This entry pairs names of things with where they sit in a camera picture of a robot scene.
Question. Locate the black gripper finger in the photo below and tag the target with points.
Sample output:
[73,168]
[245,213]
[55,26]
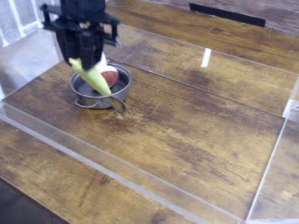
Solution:
[91,47]
[69,40]

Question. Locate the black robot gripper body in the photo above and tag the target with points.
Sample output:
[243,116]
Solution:
[81,15]

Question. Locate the green handled metal spoon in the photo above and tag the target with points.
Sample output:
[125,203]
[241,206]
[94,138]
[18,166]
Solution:
[98,83]

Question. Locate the small silver metal pot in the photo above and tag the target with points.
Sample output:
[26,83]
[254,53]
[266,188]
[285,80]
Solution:
[91,99]

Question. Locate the white and red toy mushroom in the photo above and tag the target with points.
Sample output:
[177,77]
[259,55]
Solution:
[109,71]

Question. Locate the black strip on table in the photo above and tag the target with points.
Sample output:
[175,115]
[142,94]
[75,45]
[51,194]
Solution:
[229,15]

